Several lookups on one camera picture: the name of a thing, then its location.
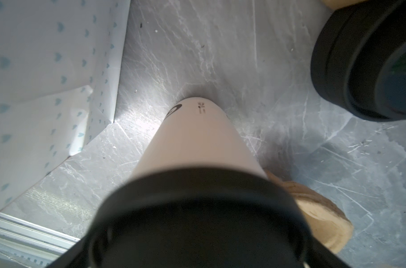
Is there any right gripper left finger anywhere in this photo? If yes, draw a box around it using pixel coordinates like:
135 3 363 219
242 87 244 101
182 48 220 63
48 236 90 268

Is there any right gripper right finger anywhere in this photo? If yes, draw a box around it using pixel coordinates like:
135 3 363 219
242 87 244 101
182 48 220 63
305 237 350 268

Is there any black plastic cup lid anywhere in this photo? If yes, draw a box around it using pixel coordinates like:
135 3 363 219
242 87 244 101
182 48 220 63
85 167 312 268

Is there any cartoon animal paper gift bag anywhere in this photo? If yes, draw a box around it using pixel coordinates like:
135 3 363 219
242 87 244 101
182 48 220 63
0 0 130 211

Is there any white paper coffee cup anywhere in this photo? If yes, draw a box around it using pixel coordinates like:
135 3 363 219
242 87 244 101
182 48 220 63
132 97 267 178

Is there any stack of pulp cup carriers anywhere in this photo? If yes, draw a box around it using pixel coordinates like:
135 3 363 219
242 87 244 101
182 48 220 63
265 170 354 254

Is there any stack of black lids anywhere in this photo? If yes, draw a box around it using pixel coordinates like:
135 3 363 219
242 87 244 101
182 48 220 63
311 0 406 122

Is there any aluminium front rail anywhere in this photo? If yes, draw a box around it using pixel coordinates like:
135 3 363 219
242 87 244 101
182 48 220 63
0 213 80 268

